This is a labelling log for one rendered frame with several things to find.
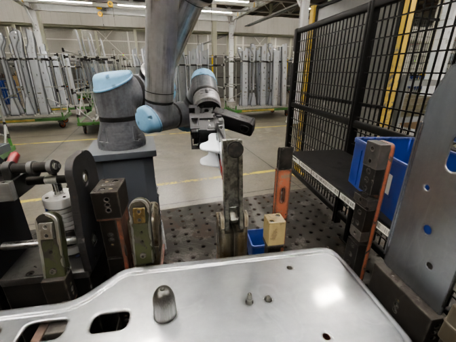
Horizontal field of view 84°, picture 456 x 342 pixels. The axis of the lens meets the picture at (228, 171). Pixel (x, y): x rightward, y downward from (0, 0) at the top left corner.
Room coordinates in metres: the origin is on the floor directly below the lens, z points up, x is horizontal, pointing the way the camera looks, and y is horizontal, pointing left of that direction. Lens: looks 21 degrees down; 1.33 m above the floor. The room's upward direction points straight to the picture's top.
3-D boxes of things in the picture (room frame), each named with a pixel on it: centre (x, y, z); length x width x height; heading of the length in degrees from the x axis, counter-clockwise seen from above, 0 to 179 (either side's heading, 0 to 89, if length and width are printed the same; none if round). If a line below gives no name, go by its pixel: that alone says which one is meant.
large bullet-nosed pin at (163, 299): (0.27, 0.09, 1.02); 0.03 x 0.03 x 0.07
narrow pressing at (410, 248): (0.32, -0.30, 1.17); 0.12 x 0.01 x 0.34; 9
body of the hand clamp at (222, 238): (0.45, -0.01, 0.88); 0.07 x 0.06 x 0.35; 9
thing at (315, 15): (2.69, -1.14, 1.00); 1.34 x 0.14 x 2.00; 18
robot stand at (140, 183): (0.83, 0.35, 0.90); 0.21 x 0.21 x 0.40; 18
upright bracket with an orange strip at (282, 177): (0.46, -0.11, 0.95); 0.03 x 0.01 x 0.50; 99
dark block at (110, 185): (0.47, 0.24, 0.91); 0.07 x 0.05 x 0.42; 9
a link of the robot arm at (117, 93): (0.84, 0.35, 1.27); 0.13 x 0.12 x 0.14; 144
